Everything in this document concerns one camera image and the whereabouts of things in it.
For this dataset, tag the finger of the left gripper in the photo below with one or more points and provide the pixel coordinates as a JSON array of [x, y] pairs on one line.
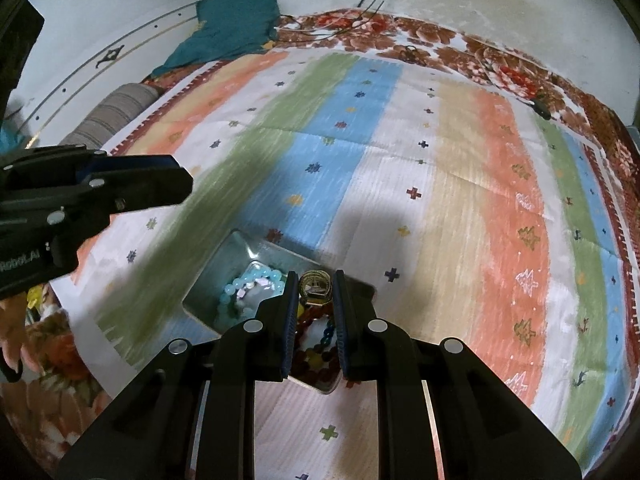
[[121, 184]]

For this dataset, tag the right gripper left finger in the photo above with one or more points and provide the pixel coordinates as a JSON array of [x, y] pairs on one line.
[[190, 412]]

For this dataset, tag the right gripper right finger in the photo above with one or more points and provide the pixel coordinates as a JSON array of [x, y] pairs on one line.
[[442, 412]]

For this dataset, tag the white headboard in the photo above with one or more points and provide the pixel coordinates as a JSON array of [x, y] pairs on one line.
[[128, 55]]

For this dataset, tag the grey striped pillow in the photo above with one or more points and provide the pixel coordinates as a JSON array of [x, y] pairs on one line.
[[113, 113]]

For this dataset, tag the floral brown bedsheet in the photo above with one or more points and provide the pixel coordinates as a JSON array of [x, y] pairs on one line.
[[500, 50]]

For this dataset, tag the silver metal tin box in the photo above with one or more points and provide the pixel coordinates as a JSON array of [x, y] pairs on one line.
[[244, 272]]

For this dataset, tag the teal cloth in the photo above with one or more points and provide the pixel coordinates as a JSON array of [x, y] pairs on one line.
[[227, 29]]

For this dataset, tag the striped colourful cloth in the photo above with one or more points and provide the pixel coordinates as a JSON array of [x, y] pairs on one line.
[[390, 209]]

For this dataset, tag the small black device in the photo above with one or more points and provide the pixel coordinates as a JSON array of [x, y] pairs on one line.
[[541, 109]]

